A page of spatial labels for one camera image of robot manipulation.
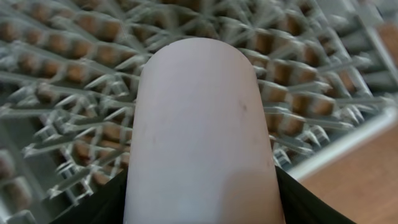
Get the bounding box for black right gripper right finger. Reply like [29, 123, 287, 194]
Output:
[275, 167, 354, 224]

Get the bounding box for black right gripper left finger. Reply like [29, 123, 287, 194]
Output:
[50, 170, 128, 224]

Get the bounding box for white pink cup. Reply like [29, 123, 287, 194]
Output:
[124, 38, 284, 224]

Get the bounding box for grey dishwasher rack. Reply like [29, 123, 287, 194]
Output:
[1, 0, 397, 223]

